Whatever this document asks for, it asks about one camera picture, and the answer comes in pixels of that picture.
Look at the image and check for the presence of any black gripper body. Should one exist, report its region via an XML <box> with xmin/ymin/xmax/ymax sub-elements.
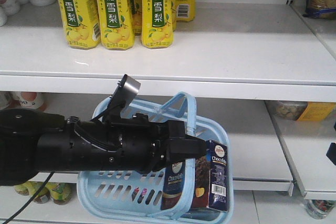
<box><xmin>64</xmin><ymin>114</ymin><xmax>185</xmax><ymax>174</ymax></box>

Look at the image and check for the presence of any white supermarket shelving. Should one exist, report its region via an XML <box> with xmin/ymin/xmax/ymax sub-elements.
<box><xmin>1</xmin><ymin>0</ymin><xmax>335</xmax><ymax>223</ymax></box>

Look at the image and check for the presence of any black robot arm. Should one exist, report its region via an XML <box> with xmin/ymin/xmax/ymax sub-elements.
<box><xmin>1</xmin><ymin>109</ymin><xmax>206</xmax><ymax>186</ymax></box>

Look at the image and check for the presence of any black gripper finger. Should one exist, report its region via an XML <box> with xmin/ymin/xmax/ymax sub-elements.
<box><xmin>165</xmin><ymin>137</ymin><xmax>207</xmax><ymax>167</ymax></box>

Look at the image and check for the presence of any light blue plastic basket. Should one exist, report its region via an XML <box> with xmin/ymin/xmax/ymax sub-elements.
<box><xmin>77</xmin><ymin>92</ymin><xmax>234</xmax><ymax>223</ymax></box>

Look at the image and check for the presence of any dark blue cookie box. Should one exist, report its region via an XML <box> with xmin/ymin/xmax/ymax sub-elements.
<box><xmin>161</xmin><ymin>140</ymin><xmax>228</xmax><ymax>212</ymax></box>

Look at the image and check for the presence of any yellow pear drink bottle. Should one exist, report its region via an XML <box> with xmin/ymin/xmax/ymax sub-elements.
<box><xmin>58</xmin><ymin>0</ymin><xmax>100</xmax><ymax>50</ymax></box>
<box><xmin>97</xmin><ymin>0</ymin><xmax>134</xmax><ymax>50</ymax></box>
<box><xmin>141</xmin><ymin>0</ymin><xmax>174</xmax><ymax>49</ymax></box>

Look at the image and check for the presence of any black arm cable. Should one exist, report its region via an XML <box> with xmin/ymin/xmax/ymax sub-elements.
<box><xmin>0</xmin><ymin>171</ymin><xmax>55</xmax><ymax>224</ymax></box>

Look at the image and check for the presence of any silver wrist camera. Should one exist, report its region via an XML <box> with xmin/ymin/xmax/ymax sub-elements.
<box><xmin>108</xmin><ymin>74</ymin><xmax>141</xmax><ymax>115</ymax></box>

